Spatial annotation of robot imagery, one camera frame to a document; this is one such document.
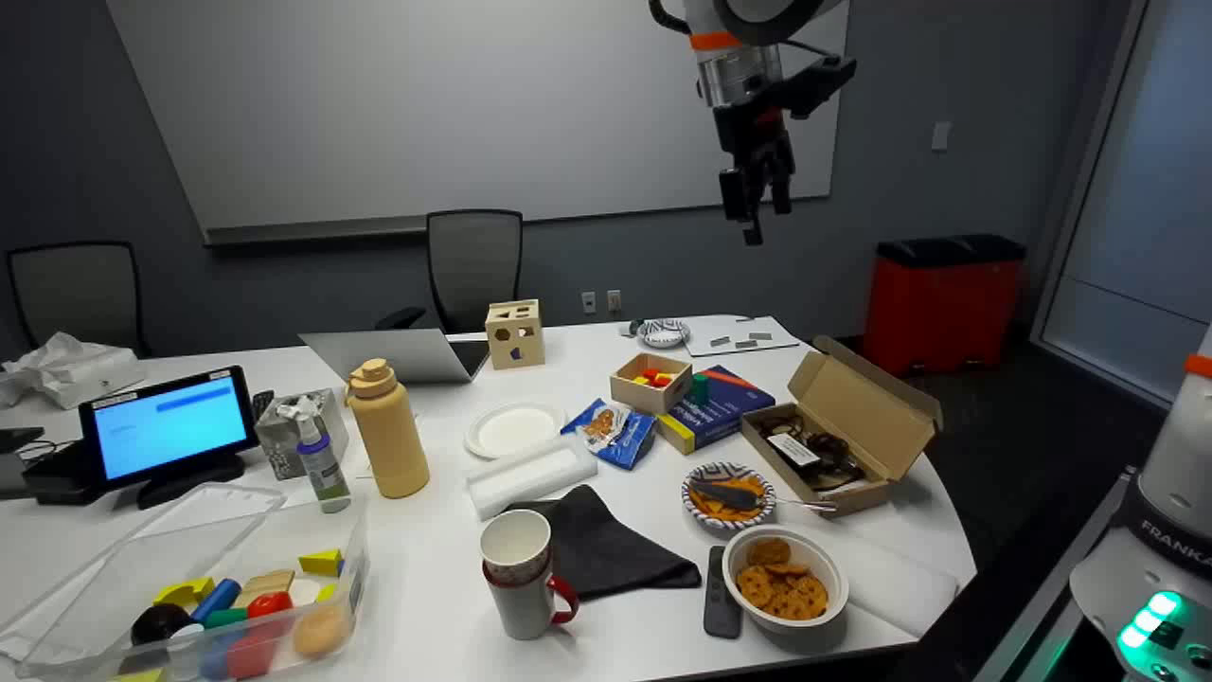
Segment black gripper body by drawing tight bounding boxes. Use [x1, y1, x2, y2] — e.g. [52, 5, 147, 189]
[714, 58, 856, 174]

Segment brown cardboard box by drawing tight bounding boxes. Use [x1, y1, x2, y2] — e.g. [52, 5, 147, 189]
[743, 338, 943, 515]

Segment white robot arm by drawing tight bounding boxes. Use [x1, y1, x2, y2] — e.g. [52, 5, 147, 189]
[646, 0, 856, 241]

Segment grey carton box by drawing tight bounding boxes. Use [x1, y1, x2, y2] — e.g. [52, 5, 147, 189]
[254, 389, 347, 481]

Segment white board with markers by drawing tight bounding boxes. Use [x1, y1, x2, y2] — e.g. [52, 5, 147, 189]
[687, 315, 794, 360]

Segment red trash bin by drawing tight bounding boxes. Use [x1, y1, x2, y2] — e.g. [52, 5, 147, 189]
[863, 233, 1027, 376]

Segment small wooden toy tray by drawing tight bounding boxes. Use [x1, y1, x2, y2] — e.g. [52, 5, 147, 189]
[611, 351, 688, 414]

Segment blue book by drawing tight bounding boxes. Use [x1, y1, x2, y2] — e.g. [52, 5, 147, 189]
[656, 363, 771, 454]

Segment wooden shape sorter cube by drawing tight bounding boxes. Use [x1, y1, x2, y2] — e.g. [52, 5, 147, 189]
[485, 298, 545, 368]

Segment grey office chair centre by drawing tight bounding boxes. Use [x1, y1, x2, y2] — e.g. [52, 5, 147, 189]
[424, 207, 524, 333]

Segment grey office chair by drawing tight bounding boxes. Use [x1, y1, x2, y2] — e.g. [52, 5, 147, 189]
[424, 207, 524, 333]
[9, 238, 147, 351]

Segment blue snack packet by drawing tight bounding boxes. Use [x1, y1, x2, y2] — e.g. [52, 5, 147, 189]
[563, 396, 656, 468]

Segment patterned bowl of snacks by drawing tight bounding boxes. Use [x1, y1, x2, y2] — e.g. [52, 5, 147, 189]
[681, 462, 771, 533]

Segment rolled white towel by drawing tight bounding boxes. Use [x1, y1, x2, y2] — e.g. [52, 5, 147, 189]
[464, 445, 597, 515]

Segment white round plate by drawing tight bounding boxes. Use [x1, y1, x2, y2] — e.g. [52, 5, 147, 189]
[462, 406, 562, 462]

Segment silver laptop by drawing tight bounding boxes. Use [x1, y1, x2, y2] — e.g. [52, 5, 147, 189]
[303, 329, 490, 386]

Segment black cloth napkin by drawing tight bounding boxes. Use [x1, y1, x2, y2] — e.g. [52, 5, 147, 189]
[529, 486, 699, 601]

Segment white bowl of crackers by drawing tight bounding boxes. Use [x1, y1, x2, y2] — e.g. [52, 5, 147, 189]
[723, 521, 847, 634]

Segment yellow water bottle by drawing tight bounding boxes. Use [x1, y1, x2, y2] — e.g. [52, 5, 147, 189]
[347, 357, 433, 498]

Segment black remote control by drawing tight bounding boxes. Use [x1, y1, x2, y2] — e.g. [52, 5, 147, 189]
[704, 544, 743, 639]

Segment small spray bottle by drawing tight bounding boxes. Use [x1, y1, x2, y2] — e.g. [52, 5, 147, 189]
[296, 396, 347, 511]

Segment clear bin of toys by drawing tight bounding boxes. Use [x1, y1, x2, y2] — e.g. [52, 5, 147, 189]
[0, 486, 368, 682]

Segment grey office chair left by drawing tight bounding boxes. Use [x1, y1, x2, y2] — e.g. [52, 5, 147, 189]
[9, 238, 147, 351]

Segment white plastic bag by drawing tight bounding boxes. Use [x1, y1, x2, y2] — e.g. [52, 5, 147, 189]
[0, 329, 145, 408]

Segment white mug red handle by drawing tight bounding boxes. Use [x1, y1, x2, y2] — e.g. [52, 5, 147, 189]
[481, 506, 580, 639]

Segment wall whiteboard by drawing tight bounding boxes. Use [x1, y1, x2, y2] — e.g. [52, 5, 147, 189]
[101, 0, 853, 245]

